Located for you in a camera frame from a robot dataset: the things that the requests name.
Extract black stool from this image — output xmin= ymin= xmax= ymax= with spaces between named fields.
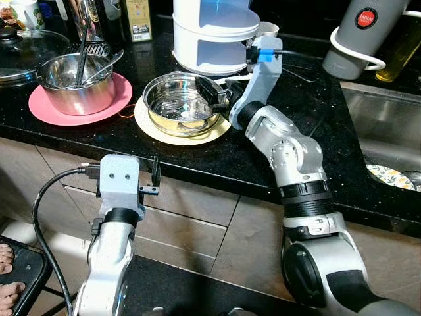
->
xmin=0 ymin=236 xmax=53 ymax=316

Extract white tiered storage container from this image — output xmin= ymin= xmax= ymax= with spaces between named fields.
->
xmin=172 ymin=0 xmax=262 ymax=76

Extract black kitchen utensil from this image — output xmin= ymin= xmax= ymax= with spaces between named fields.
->
xmin=74 ymin=26 xmax=93 ymax=86

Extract dark right robot foot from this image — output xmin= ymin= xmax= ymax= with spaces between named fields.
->
xmin=227 ymin=307 xmax=257 ymax=316

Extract yellow carton box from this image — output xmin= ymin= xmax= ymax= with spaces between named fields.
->
xmin=125 ymin=0 xmax=153 ymax=42

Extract yellow oil bottle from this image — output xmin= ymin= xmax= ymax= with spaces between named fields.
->
xmin=375 ymin=13 xmax=421 ymax=83

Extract grey thermos jug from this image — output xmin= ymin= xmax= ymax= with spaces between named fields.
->
xmin=322 ymin=0 xmax=412 ymax=81

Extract pale yellow plate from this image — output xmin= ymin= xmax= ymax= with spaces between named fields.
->
xmin=134 ymin=95 xmax=232 ymax=147

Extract pink plate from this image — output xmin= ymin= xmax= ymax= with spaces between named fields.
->
xmin=28 ymin=71 xmax=134 ymax=127

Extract glass lid with black knob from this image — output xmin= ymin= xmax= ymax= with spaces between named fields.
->
xmin=0 ymin=28 xmax=72 ymax=86

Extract steel spoon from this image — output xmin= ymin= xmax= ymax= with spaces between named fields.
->
xmin=82 ymin=49 xmax=126 ymax=86

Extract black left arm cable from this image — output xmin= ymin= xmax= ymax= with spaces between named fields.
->
xmin=33 ymin=165 xmax=99 ymax=316

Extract grey drawer front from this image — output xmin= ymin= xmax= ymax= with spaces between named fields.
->
xmin=36 ymin=146 xmax=242 ymax=230
xmin=141 ymin=227 xmax=221 ymax=280
xmin=62 ymin=186 xmax=232 ymax=264

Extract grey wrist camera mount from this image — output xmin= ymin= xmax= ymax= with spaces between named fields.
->
xmin=227 ymin=36 xmax=285 ymax=130
xmin=97 ymin=155 xmax=142 ymax=218

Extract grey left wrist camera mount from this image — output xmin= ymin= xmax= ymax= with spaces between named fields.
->
xmin=97 ymin=155 xmax=142 ymax=218

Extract grey cabinet door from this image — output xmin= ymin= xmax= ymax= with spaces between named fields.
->
xmin=210 ymin=196 xmax=293 ymax=302
xmin=339 ymin=221 xmax=421 ymax=313

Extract grey cabinet panel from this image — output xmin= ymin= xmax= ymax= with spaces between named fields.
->
xmin=0 ymin=135 xmax=66 ymax=224

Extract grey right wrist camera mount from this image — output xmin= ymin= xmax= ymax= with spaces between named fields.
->
xmin=227 ymin=36 xmax=285 ymax=130

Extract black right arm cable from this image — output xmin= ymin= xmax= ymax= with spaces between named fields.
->
xmin=247 ymin=45 xmax=323 ymax=66

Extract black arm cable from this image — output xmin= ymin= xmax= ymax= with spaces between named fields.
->
xmin=33 ymin=165 xmax=99 ymax=316
xmin=247 ymin=45 xmax=323 ymax=66

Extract thin steel wire tongs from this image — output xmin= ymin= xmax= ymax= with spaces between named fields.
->
xmin=283 ymin=63 xmax=323 ymax=85

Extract orange rubber band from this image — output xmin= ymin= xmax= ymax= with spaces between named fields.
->
xmin=117 ymin=99 xmax=142 ymax=120

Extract floral plate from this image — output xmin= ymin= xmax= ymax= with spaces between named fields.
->
xmin=365 ymin=163 xmax=416 ymax=192

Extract steel sink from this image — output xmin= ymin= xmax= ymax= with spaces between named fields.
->
xmin=341 ymin=82 xmax=421 ymax=192

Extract steel pot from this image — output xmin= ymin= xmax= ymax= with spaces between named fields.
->
xmin=36 ymin=53 xmax=118 ymax=116

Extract white printed mug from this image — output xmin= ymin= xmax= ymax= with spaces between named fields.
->
xmin=253 ymin=22 xmax=280 ymax=40
xmin=8 ymin=0 xmax=41 ymax=30

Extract black floor mat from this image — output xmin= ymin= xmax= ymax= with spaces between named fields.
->
xmin=122 ymin=253 xmax=310 ymax=316

